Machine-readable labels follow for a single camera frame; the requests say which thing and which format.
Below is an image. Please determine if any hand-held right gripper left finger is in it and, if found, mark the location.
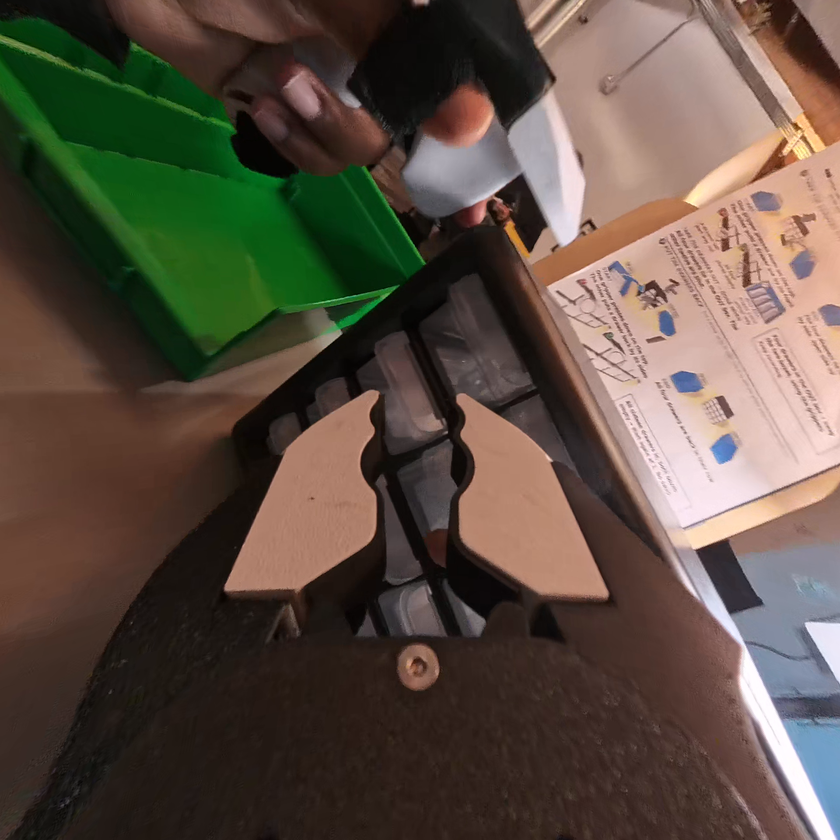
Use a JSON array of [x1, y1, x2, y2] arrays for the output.
[[224, 390, 384, 627]]

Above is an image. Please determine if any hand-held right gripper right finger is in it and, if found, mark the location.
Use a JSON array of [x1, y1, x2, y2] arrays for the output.
[[448, 393, 611, 627]]

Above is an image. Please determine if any grid of clear cabinet drawers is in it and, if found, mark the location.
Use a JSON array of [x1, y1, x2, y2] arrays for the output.
[[266, 272, 578, 639]]

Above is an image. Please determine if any black drawer cabinet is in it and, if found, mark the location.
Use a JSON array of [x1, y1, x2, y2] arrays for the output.
[[233, 226, 840, 840]]

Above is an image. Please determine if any green plastic bin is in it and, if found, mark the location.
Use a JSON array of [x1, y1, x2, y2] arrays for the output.
[[0, 16, 426, 383]]

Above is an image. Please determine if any person's left hand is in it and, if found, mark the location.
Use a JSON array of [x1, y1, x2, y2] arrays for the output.
[[105, 0, 497, 178]]

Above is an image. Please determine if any instruction poster on board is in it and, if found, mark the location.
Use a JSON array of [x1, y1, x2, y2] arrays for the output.
[[532, 131, 840, 551]]

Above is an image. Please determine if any printed instruction sheet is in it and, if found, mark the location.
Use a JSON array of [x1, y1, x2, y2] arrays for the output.
[[548, 141, 840, 529]]

